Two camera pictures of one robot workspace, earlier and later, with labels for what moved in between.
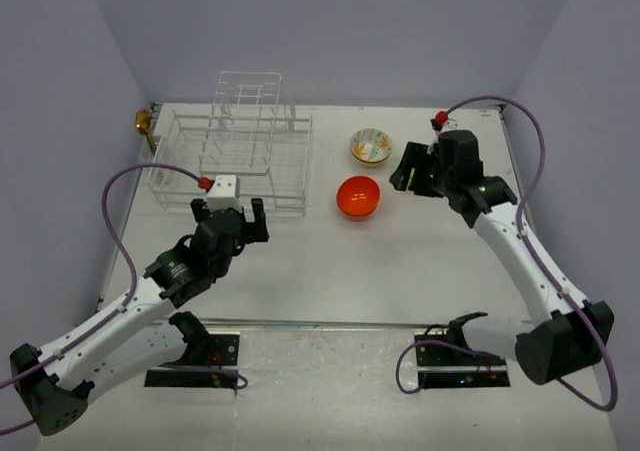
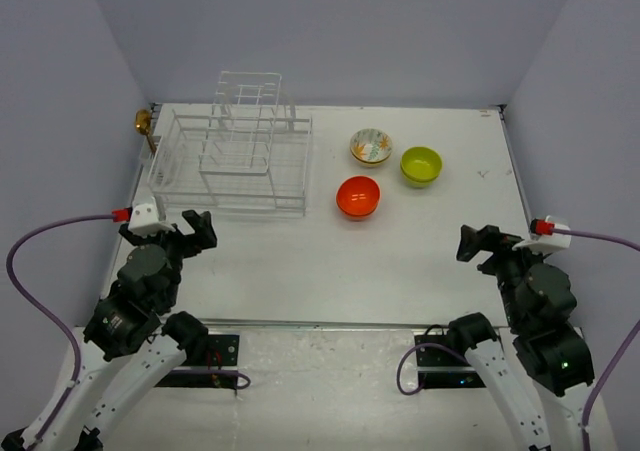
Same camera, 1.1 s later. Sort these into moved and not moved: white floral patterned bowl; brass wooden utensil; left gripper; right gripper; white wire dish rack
Moved: left gripper; right gripper
Not moved: brass wooden utensil; white floral patterned bowl; white wire dish rack
